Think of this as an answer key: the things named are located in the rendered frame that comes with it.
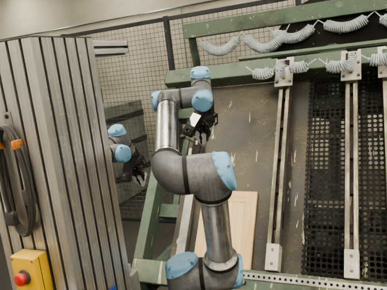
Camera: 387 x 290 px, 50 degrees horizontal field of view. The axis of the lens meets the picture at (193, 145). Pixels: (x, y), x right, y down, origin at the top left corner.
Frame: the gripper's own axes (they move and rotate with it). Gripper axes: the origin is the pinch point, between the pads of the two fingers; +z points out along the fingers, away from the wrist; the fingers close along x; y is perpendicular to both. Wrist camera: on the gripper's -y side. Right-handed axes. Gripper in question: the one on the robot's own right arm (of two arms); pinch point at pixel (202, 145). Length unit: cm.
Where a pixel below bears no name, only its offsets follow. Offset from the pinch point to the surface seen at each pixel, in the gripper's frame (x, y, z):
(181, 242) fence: 14, -8, 69
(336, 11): 7, 140, -10
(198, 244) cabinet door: 5, -3, 68
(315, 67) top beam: -5, 93, 4
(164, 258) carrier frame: 32, -7, 98
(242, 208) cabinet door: -6, 21, 55
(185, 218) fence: 19, 3, 63
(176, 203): 34, 12, 68
